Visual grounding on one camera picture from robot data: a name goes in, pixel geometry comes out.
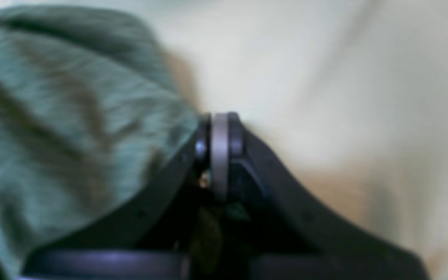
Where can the green T-shirt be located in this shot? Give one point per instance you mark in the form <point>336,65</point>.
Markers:
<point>88,114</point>

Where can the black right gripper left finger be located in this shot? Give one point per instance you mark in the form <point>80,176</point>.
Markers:
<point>168,231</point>

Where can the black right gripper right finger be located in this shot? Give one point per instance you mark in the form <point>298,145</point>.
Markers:
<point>291,234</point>

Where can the light green table cloth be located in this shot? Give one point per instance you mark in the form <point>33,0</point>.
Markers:
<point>352,95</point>

